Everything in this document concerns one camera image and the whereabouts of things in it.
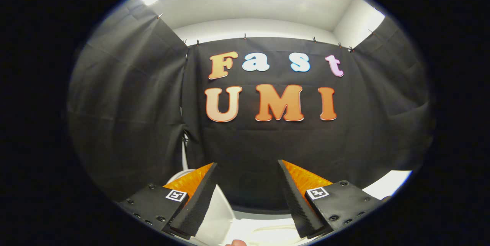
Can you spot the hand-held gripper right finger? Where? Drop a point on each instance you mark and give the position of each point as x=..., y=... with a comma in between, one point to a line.
x=298, y=207

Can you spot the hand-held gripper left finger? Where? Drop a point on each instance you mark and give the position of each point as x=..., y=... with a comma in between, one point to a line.
x=199, y=204

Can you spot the black backdrop cloth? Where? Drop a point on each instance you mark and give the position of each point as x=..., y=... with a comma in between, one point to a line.
x=260, y=142

